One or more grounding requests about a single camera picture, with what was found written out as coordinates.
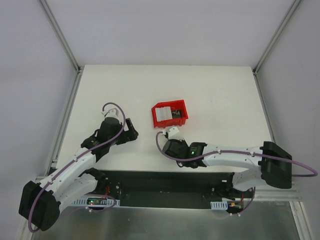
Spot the black credit card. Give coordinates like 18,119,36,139
171,109,183,119

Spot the red plastic bin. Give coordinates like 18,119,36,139
151,99,189,129

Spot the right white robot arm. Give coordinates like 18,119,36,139
161,139,292,198

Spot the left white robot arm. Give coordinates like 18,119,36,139
18,117,139,233

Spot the white cards stack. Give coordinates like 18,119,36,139
155,106,172,122

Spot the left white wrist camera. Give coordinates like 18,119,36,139
101,108,119,120

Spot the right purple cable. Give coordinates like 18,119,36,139
155,131,320,178

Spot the right white cable duct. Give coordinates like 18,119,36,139
210,201,228,211

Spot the white cable duct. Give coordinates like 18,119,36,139
210,201,228,211
71,196,120,208

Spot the left white cable duct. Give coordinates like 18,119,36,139
71,196,120,208

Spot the aluminium rail profile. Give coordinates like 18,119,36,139
254,182,302,202

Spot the left aluminium frame post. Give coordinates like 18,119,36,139
38,0,82,74

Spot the aluminium frame post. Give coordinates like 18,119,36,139
38,0,82,74
252,0,304,76

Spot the right aluminium frame post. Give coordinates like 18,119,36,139
252,0,304,76

